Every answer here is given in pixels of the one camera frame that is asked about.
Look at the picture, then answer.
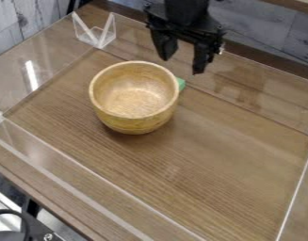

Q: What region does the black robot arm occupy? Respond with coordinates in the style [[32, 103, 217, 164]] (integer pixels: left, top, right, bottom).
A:
[[143, 0, 227, 74]]

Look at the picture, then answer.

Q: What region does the black cable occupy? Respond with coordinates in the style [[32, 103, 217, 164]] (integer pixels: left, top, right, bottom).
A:
[[0, 210, 34, 241]]

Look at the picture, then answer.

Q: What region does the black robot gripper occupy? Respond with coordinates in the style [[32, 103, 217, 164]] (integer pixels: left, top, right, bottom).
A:
[[143, 3, 226, 74]]

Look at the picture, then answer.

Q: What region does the green stick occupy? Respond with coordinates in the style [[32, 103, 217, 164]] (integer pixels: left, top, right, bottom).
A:
[[177, 77, 187, 91]]

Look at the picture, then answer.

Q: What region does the clear acrylic enclosure wall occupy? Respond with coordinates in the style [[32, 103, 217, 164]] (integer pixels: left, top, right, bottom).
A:
[[0, 112, 207, 241]]

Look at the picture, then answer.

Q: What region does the black metal base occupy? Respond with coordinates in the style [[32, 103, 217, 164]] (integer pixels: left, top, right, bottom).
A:
[[22, 198, 66, 241]]

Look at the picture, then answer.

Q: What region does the wooden bowl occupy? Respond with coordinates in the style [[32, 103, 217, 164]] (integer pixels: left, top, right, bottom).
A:
[[88, 60, 181, 135]]

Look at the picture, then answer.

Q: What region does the clear acrylic corner bracket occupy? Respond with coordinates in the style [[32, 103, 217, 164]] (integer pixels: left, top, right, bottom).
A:
[[72, 12, 116, 49]]

